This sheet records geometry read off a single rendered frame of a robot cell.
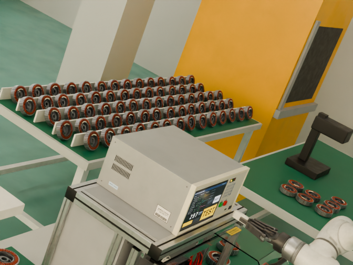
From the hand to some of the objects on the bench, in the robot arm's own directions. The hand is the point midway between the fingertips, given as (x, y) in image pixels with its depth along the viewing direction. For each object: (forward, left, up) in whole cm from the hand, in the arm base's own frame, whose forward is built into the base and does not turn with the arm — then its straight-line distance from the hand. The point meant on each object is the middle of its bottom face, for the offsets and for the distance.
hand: (241, 217), depth 252 cm
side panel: (+48, +27, -43) cm, 70 cm away
